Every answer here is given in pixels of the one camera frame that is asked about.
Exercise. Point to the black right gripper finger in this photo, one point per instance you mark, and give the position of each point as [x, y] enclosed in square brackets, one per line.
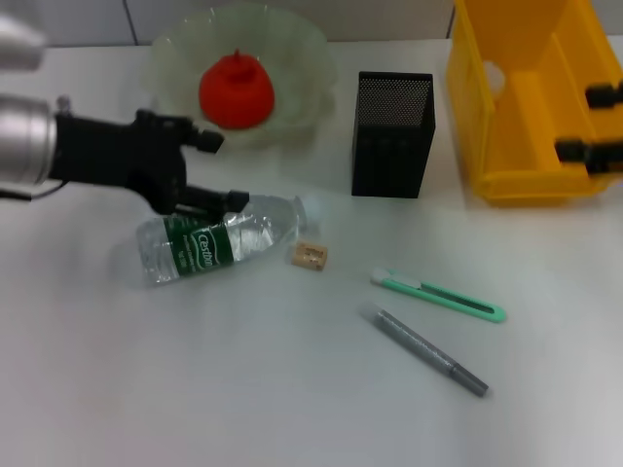
[606, 96]
[589, 154]

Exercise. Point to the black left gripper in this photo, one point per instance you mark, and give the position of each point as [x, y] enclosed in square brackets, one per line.
[117, 155]

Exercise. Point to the clear water bottle green label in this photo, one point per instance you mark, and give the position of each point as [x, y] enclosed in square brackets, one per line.
[204, 248]

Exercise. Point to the red-orange toy orange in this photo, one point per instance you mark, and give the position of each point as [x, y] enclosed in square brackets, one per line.
[238, 92]

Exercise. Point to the white paper ball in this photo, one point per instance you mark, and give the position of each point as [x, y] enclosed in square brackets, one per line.
[495, 78]

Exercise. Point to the small cork piece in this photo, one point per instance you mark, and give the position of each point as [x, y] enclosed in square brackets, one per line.
[310, 255]

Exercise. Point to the green utility knife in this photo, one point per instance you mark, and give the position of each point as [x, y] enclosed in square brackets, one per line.
[438, 293]

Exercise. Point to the grey marker pen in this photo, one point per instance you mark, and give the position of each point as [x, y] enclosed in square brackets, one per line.
[418, 345]

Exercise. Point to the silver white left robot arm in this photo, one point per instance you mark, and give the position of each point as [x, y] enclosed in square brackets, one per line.
[24, 141]

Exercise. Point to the green glass fruit bowl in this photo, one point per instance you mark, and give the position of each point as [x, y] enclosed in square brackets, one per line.
[302, 73]

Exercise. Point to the black mesh pen holder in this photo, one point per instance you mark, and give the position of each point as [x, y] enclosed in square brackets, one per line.
[389, 160]

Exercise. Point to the yellow plastic bin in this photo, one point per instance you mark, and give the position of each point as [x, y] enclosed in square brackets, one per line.
[535, 136]

